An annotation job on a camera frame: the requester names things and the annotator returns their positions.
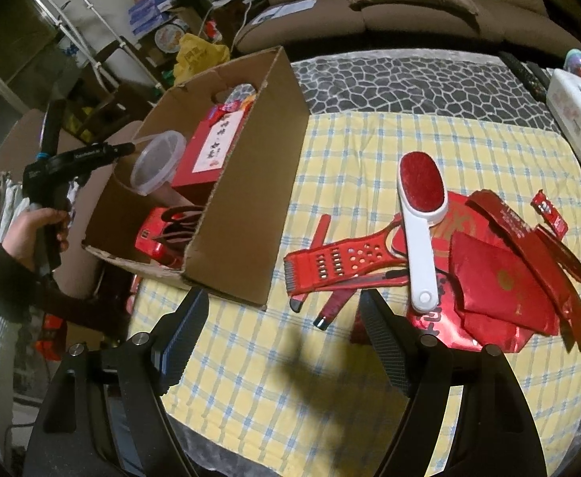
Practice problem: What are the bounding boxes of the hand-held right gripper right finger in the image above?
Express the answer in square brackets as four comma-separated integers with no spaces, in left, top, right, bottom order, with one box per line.
[359,289,557,477]

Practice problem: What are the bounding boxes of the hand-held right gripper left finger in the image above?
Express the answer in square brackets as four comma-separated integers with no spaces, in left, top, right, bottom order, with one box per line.
[22,287,210,477]

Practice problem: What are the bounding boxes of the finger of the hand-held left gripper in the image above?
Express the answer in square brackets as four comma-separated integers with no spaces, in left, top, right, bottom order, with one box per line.
[106,141,137,159]

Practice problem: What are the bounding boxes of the clear plastic cup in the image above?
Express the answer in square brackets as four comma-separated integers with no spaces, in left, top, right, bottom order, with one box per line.
[130,130,188,198]

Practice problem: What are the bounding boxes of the red grater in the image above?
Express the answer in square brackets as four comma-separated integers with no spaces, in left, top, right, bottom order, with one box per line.
[284,217,406,296]

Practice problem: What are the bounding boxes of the cardboard box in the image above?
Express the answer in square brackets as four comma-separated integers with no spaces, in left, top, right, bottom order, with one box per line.
[82,46,312,309]

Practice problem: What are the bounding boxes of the person's left forearm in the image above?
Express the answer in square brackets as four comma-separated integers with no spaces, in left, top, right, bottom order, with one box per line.
[0,244,124,438]

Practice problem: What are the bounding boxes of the person's left hand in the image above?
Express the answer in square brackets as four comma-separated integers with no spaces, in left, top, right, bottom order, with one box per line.
[1,207,71,275]

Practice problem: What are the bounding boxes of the white cloth bundle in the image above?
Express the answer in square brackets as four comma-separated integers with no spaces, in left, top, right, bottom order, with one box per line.
[0,170,30,245]

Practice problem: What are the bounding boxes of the red pen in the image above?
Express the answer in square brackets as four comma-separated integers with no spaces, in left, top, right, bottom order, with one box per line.
[314,288,361,332]

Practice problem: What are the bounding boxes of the red printed paper sheet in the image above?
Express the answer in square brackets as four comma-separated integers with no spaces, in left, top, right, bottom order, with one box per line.
[351,194,520,355]

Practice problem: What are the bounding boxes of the red gift box white label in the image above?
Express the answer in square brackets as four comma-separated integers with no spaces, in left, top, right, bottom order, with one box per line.
[170,103,252,200]

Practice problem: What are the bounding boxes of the yellow checked tablecloth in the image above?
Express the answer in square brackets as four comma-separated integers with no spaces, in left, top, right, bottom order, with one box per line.
[125,108,581,477]

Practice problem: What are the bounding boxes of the red shiny packet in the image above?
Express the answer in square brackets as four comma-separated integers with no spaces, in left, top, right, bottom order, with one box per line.
[138,207,188,271]

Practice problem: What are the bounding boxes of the round printed tin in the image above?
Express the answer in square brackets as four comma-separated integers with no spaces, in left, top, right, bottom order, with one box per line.
[153,22,190,56]

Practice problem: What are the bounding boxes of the colourful snack packet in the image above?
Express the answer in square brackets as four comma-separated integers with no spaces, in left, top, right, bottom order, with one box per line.
[210,83,257,121]

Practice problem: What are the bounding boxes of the yellow plastic bag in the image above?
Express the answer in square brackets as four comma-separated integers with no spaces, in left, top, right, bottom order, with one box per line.
[172,33,232,86]

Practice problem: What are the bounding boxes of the orange toy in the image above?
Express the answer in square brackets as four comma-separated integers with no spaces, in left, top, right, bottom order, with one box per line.
[33,314,68,359]

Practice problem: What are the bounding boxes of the stack of blue boxes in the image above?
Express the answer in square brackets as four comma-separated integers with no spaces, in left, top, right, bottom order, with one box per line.
[128,0,173,37]

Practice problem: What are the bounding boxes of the white metal rack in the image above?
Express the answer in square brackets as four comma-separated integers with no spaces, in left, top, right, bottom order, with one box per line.
[14,0,168,94]

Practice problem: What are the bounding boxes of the long dark red packet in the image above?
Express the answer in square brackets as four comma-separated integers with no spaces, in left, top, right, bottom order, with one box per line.
[533,226,581,355]
[466,190,581,283]

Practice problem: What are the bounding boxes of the white paper sheets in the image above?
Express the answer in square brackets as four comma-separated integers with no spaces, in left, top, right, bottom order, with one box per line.
[247,0,317,27]

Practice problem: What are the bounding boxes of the small red snack packet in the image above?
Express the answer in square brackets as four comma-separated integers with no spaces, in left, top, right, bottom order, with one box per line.
[531,189,569,237]

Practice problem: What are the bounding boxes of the grey stone pattern mat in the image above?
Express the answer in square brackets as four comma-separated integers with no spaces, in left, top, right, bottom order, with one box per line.
[288,48,581,219]

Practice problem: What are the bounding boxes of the black remote control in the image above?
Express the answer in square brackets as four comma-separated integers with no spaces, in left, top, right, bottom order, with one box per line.
[498,51,552,106]

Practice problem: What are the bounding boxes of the brown sofa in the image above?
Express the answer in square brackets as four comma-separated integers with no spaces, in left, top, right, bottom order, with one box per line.
[233,0,581,62]

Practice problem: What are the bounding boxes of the white cable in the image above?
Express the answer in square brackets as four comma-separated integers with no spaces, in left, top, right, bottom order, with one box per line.
[229,0,254,53]

